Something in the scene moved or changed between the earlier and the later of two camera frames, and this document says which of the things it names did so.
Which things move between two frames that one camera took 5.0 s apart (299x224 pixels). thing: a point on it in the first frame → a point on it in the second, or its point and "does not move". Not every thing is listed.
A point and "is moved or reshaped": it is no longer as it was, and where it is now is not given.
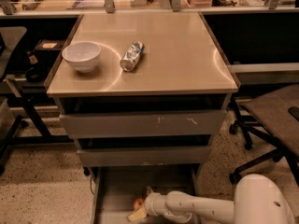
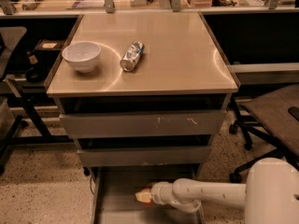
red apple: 138,203 is moved or reshaped
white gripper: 153,203 → 156,192
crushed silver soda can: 132,55 does not move
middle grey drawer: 145,157 does not move
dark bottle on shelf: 35,73 does not move
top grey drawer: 143,123 does not move
